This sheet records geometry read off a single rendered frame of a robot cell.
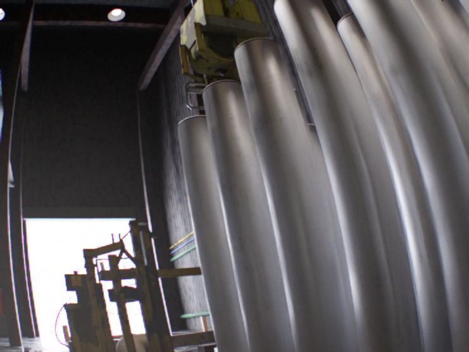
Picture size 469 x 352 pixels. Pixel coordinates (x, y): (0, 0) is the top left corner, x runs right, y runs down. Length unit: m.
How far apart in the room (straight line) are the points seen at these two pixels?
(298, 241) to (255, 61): 0.59
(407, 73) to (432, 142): 0.15
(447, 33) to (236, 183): 0.92
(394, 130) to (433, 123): 0.43
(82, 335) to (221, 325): 1.19
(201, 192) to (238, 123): 0.35
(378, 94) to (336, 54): 0.23
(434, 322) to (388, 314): 0.28
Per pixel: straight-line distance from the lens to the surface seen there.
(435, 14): 1.19
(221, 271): 1.64
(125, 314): 2.51
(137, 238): 2.61
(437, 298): 1.14
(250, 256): 1.38
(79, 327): 2.58
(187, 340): 7.04
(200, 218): 1.69
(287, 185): 1.18
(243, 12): 2.31
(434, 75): 0.83
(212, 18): 2.15
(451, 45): 1.13
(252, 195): 1.43
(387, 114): 1.23
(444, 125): 0.78
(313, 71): 1.07
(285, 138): 1.22
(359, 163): 0.95
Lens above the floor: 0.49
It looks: 19 degrees up
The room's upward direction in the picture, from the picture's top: 11 degrees counter-clockwise
